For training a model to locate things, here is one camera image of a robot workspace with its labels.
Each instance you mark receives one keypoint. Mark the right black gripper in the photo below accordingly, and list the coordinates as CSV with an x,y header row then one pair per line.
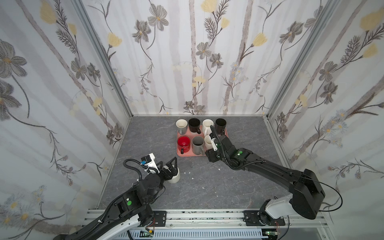
x,y
217,142

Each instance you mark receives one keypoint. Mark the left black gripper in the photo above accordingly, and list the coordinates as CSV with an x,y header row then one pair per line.
x,y
168,176

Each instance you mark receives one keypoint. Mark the cream upside-down mug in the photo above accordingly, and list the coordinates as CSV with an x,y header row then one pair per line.
x,y
176,178

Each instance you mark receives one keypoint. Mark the red mug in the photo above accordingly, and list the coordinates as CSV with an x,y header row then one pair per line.
x,y
184,144

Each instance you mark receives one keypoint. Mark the black dark grey mug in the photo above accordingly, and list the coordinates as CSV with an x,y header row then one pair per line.
x,y
220,126

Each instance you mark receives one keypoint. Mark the grey upside-down mug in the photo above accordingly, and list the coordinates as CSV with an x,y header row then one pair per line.
x,y
198,145

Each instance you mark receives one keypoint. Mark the white ribbed mug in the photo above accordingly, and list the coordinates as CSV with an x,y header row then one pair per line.
x,y
206,127

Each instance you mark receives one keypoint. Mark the pink plastic tray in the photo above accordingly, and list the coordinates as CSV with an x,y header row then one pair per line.
x,y
191,136

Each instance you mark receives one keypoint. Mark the light grey mug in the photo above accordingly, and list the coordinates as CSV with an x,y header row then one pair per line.
x,y
182,126

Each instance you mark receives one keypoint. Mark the black and white mug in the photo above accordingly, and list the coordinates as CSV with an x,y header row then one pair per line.
x,y
194,125

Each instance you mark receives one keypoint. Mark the pale pink mug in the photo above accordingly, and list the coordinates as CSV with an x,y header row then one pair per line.
x,y
208,143

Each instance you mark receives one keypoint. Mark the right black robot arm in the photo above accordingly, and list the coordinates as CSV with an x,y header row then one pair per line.
x,y
306,194

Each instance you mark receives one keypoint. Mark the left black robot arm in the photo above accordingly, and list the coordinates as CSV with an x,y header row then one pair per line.
x,y
133,207

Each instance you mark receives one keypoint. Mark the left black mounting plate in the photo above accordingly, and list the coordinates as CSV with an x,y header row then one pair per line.
x,y
159,219

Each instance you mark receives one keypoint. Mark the black mounting plate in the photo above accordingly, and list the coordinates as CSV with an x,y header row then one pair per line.
x,y
255,217
159,219

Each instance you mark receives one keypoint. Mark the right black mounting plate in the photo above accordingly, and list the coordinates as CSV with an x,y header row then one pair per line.
x,y
255,217

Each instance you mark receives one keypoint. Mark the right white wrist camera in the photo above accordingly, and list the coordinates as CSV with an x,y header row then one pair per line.
x,y
214,146

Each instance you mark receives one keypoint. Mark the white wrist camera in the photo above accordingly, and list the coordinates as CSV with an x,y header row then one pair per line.
x,y
149,164
214,146

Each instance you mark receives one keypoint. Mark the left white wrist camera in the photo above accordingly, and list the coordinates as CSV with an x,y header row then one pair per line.
x,y
149,164

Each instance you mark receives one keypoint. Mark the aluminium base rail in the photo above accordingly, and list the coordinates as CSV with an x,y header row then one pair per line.
x,y
229,219

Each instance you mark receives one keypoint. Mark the white slotted cable duct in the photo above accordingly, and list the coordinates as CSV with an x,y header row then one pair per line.
x,y
200,234

